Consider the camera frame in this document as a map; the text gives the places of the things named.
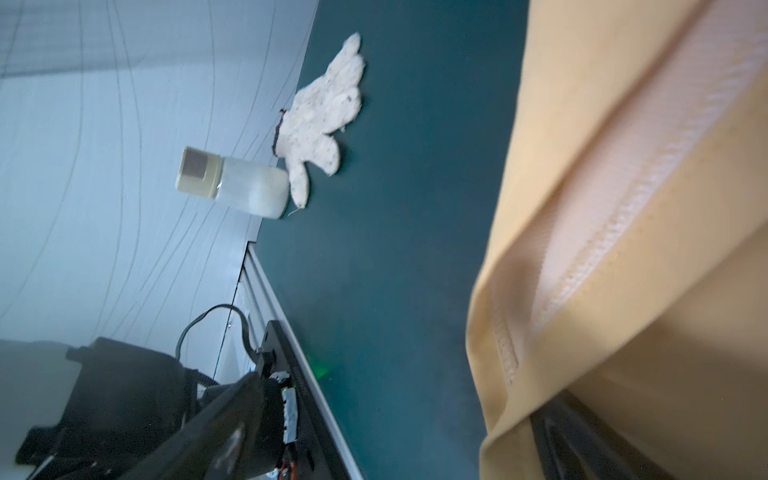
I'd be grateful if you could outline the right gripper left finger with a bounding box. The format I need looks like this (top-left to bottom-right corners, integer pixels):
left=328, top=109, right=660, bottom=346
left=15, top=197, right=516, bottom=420
left=121, top=373, right=285, bottom=480

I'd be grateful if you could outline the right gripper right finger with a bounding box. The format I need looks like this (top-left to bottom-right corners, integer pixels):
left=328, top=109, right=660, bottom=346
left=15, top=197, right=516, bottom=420
left=530, top=391, right=672, bottom=479

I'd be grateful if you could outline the tan yellow skirt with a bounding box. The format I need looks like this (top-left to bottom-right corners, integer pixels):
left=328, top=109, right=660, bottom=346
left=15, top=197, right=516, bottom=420
left=466, top=1, right=767, bottom=479

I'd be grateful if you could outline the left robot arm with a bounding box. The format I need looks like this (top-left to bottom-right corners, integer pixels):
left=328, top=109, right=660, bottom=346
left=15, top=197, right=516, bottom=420
left=15, top=337, right=201, bottom=479

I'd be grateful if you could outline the green table mat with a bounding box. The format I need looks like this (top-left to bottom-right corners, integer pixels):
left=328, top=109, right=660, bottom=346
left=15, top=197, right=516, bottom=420
left=256, top=1, right=528, bottom=479

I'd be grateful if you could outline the cream bottle left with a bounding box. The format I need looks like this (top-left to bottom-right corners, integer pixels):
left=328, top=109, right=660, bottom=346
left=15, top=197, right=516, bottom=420
left=176, top=147, right=290, bottom=219

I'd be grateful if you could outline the beige knit glove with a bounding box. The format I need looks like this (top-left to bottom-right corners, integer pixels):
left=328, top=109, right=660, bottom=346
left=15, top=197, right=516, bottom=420
left=273, top=32, right=365, bottom=209

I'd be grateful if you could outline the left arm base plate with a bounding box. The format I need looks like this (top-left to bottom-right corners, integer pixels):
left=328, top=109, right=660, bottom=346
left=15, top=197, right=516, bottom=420
left=261, top=320, right=362, bottom=479

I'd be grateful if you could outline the left base cable bundle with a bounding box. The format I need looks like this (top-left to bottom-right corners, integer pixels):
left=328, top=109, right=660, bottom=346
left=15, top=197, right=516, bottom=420
left=173, top=303, right=259, bottom=385

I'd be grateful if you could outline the aluminium front rail frame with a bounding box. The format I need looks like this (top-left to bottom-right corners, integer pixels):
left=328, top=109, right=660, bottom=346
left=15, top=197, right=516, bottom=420
left=213, top=242, right=364, bottom=479

